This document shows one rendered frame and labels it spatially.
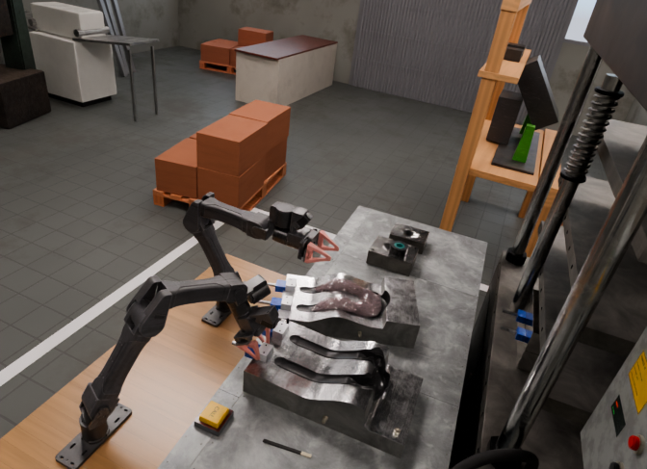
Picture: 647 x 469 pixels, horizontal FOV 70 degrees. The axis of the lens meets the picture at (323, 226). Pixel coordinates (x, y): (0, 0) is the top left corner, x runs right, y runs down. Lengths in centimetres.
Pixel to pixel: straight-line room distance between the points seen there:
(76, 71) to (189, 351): 508
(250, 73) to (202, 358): 551
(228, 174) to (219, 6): 636
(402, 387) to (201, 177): 268
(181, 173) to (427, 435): 292
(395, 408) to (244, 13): 856
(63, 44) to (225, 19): 399
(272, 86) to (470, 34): 319
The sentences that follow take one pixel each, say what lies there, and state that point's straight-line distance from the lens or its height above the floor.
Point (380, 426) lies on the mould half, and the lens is 143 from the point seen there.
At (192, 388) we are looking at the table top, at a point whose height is 80.
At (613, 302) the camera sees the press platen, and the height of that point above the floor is 129.
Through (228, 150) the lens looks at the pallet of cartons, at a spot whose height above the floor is 62.
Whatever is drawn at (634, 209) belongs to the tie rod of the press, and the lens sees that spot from 108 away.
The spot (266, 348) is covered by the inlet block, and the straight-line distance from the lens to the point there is 149.
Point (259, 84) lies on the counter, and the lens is 675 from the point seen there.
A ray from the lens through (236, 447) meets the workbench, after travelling 142.
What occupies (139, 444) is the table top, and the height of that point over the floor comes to 80.
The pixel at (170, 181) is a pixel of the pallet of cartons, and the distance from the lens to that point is 397.
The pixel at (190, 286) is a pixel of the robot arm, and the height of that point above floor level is 120.
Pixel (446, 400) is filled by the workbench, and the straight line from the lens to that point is 164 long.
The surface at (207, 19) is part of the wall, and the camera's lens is 994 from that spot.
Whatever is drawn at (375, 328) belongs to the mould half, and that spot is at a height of 87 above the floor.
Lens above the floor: 198
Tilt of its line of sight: 30 degrees down
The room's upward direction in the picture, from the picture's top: 8 degrees clockwise
